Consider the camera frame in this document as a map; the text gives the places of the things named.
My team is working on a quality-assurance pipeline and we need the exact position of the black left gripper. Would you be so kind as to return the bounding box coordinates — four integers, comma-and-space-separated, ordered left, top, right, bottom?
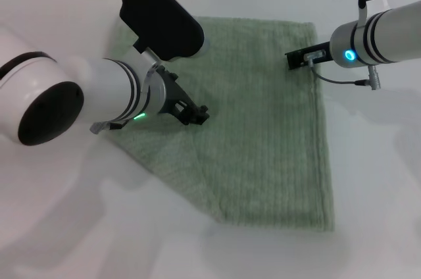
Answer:
156, 64, 211, 126

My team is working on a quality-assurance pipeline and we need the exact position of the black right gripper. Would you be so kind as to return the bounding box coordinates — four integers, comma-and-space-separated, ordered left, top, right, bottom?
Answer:
284, 41, 334, 71

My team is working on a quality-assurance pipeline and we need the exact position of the light green ribbed towel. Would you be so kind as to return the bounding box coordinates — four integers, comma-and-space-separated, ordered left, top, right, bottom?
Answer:
105, 15, 336, 233

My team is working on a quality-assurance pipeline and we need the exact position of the grey right arm cable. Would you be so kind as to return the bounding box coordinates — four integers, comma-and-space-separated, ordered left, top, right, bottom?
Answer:
303, 51, 385, 91

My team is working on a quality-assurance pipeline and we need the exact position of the white right camera bracket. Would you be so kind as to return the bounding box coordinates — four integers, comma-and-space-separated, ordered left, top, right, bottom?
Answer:
357, 0, 391, 29

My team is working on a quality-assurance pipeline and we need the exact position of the grey left arm cable plug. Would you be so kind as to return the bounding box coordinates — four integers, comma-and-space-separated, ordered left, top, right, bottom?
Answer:
89, 120, 130, 134

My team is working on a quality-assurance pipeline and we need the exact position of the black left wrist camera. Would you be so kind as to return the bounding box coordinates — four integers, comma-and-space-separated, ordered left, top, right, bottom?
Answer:
118, 0, 211, 63

